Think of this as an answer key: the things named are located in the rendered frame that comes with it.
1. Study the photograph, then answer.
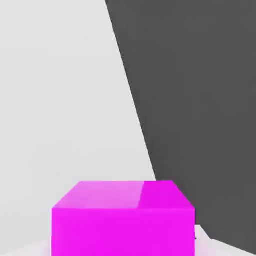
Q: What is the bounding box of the small magenta cube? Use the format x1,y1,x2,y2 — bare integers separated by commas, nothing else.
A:
51,180,196,256

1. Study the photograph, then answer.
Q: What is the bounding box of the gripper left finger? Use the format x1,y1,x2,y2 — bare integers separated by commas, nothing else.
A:
7,238,53,256

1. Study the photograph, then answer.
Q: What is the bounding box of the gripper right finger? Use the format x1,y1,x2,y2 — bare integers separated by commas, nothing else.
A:
194,224,256,256

